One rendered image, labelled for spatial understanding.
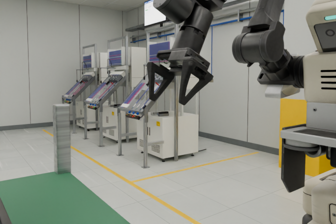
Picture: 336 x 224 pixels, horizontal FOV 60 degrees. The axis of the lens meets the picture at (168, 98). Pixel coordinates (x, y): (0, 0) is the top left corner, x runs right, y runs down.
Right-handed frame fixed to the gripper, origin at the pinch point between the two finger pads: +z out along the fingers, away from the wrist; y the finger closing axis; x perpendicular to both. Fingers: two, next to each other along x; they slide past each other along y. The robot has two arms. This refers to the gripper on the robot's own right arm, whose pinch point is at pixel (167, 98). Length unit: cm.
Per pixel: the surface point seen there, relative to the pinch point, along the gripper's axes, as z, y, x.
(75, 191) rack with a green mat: 22.4, -6.2, -7.3
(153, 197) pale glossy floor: 49, -182, 159
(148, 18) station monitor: -171, -321, 147
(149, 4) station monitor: -189, -318, 138
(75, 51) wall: -158, -680, 175
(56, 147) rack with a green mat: 17.1, -18.4, -9.6
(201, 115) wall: -94, -369, 359
